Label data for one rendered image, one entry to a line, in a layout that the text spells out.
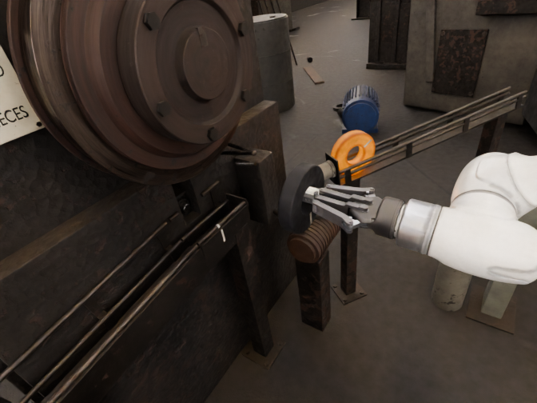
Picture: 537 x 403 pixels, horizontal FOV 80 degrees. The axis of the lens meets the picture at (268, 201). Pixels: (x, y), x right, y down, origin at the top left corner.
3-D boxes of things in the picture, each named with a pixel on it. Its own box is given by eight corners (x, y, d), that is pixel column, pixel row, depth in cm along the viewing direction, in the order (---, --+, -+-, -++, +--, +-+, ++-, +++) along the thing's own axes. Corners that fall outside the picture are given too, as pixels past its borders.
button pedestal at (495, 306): (464, 322, 129) (511, 196, 94) (472, 280, 144) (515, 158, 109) (512, 340, 121) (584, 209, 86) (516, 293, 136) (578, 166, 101)
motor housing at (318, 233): (295, 326, 137) (282, 231, 107) (318, 289, 152) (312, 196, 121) (323, 340, 131) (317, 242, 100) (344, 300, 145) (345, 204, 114)
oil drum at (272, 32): (233, 113, 363) (215, 24, 312) (262, 95, 401) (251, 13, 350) (277, 118, 333) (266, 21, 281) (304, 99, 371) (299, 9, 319)
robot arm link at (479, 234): (421, 271, 57) (438, 225, 65) (530, 310, 49) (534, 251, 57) (434, 227, 50) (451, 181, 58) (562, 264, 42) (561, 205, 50)
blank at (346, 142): (345, 180, 116) (350, 184, 113) (321, 155, 106) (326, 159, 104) (377, 148, 113) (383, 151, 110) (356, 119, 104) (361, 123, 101)
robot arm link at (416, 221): (434, 233, 62) (402, 224, 65) (445, 196, 57) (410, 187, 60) (423, 265, 56) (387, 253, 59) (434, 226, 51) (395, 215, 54)
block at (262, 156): (244, 218, 111) (229, 157, 97) (256, 205, 116) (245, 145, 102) (269, 227, 105) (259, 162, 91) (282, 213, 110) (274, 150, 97)
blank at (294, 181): (272, 190, 61) (287, 195, 60) (309, 147, 70) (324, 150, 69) (281, 244, 72) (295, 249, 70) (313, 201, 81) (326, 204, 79)
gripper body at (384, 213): (391, 249, 59) (342, 233, 63) (403, 222, 64) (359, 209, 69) (396, 218, 54) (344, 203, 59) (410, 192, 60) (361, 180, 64)
